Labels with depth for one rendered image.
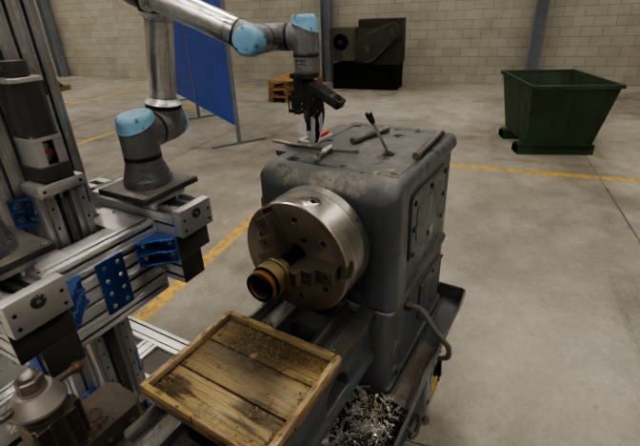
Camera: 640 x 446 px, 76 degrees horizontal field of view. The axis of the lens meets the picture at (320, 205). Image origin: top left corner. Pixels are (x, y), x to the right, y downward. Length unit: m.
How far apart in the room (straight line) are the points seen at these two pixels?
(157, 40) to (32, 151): 0.48
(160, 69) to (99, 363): 1.00
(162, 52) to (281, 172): 0.54
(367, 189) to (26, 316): 0.84
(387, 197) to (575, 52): 10.07
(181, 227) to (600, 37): 10.36
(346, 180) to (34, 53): 0.92
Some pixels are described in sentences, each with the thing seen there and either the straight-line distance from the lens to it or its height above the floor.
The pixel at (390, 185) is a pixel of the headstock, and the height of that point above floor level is 1.25.
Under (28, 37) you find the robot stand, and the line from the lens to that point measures 1.42.
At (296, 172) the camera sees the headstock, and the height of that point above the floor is 1.24.
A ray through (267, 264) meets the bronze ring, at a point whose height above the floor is 1.12.
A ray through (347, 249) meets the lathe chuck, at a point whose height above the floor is 1.14.
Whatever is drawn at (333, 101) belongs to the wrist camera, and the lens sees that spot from 1.20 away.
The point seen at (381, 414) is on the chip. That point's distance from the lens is 1.39.
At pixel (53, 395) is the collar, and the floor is 1.14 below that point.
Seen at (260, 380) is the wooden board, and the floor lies 0.89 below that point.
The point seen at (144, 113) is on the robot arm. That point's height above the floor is 1.39.
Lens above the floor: 1.65
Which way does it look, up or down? 25 degrees down
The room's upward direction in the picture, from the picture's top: 2 degrees counter-clockwise
